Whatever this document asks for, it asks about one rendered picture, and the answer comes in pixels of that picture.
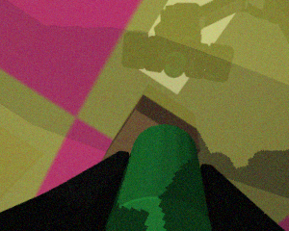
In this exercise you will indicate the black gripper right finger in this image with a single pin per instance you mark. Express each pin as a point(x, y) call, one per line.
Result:
point(229, 209)

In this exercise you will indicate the brown square block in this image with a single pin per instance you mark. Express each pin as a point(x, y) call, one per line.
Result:
point(146, 113)

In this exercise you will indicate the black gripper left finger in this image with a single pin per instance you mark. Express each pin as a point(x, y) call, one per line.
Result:
point(80, 204)

